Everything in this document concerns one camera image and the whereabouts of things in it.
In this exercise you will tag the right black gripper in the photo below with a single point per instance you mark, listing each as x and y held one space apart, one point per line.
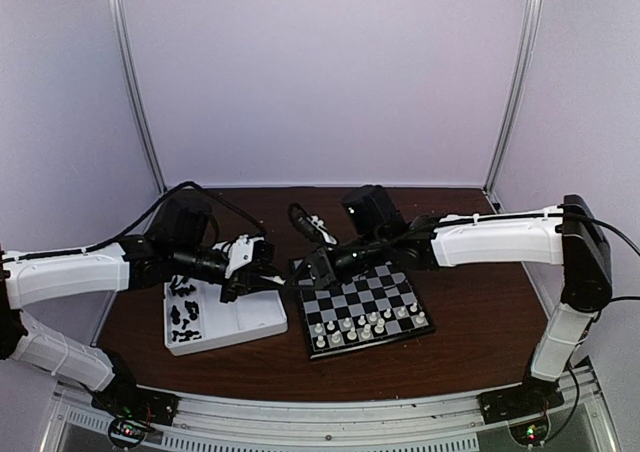
324 269

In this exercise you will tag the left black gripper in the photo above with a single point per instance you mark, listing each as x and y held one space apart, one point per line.
244 273

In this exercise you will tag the white compartment tray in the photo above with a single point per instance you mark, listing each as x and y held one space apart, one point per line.
250 317

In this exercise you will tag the black white chess board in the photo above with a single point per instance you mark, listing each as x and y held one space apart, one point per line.
383 287

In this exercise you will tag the white king piece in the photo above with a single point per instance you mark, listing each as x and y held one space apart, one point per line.
380 327

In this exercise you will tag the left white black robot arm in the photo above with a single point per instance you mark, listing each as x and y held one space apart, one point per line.
37 277

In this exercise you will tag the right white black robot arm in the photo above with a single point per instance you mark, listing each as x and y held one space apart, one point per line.
566 235

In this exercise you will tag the black chess pieces pile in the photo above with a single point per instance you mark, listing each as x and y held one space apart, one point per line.
182 302

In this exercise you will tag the left controller circuit board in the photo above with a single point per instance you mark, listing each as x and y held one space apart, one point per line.
126 434

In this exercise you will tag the controller circuit board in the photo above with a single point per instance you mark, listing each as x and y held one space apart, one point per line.
530 433
126 434

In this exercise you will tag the right controller circuit board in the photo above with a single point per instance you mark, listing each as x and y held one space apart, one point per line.
530 433

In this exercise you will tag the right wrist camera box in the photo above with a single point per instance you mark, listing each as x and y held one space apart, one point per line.
372 212

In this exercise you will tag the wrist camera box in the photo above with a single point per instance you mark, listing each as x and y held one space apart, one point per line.
180 221
372 212

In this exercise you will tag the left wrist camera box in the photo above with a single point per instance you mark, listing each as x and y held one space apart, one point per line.
180 221

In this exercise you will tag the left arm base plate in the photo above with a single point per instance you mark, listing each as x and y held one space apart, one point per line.
145 406

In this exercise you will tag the front aluminium rail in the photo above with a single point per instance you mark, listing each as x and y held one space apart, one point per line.
451 422

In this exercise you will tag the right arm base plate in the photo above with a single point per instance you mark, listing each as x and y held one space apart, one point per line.
516 402

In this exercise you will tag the left aluminium frame post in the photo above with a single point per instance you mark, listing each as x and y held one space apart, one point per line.
117 10

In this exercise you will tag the aluminium frame post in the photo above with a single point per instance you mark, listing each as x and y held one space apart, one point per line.
527 41
117 10

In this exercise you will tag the right aluminium frame post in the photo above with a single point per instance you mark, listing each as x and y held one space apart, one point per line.
527 41

